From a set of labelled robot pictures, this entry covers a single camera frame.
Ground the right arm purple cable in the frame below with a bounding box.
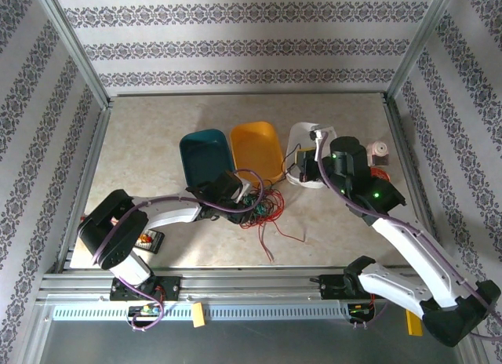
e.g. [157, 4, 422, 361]
[316, 132, 502, 344]

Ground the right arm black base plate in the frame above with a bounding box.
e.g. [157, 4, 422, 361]
[309, 273, 377, 301]

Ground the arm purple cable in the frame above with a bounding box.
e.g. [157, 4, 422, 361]
[316, 132, 502, 344]
[92, 168, 264, 332]

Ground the orange plastic bin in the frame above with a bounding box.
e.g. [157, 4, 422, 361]
[229, 121, 286, 184]

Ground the green wire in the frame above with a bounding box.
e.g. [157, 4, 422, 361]
[241, 195, 271, 220]

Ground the grey slotted cable duct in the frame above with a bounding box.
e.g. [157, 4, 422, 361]
[52, 303, 353, 322]

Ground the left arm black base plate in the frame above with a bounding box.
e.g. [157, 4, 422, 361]
[109, 275, 184, 302]

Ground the small white spool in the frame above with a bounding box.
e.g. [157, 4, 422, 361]
[366, 140, 391, 167]

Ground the black board with orange plugs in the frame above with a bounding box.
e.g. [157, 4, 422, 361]
[134, 229, 166, 255]

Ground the yellow plastic block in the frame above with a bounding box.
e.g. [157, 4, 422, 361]
[406, 311, 424, 337]

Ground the red wire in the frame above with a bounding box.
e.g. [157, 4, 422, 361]
[255, 217, 307, 263]
[250, 187, 286, 228]

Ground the white plastic bin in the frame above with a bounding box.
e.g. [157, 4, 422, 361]
[285, 122, 339, 189]

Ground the aluminium frame post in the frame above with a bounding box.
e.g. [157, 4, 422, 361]
[33, 0, 112, 111]
[385, 0, 460, 99]

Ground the small black connector board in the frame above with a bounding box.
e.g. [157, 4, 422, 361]
[347, 303, 377, 322]

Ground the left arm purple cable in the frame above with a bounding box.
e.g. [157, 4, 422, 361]
[92, 168, 264, 332]

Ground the teal plastic bin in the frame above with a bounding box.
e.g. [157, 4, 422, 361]
[179, 128, 237, 188]

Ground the small colourful connector board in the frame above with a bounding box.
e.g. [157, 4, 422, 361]
[128, 304, 164, 319]

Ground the aluminium frame rail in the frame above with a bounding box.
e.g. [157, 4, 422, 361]
[36, 266, 467, 303]

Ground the orange plastic block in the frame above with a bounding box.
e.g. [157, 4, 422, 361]
[191, 302, 207, 328]

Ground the red patterned tape roll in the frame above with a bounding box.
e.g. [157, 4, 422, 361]
[370, 167, 393, 185]

